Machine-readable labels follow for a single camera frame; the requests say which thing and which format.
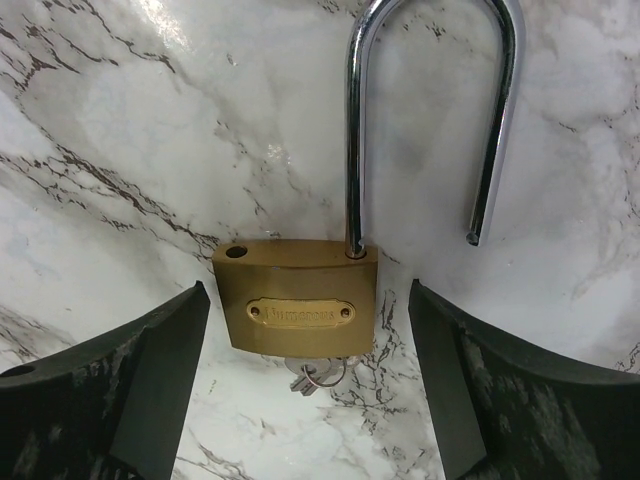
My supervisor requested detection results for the silver key bunch with ring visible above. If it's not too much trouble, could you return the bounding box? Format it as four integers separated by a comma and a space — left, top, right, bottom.
284, 356, 362, 397

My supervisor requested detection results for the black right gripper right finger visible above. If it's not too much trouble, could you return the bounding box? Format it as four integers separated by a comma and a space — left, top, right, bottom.
409, 281, 639, 479

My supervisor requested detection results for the brass padlock long shackle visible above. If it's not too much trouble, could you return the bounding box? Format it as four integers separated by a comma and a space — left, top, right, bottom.
211, 0, 527, 359

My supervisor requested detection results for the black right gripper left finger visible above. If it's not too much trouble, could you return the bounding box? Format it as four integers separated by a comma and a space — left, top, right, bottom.
1, 282, 210, 479

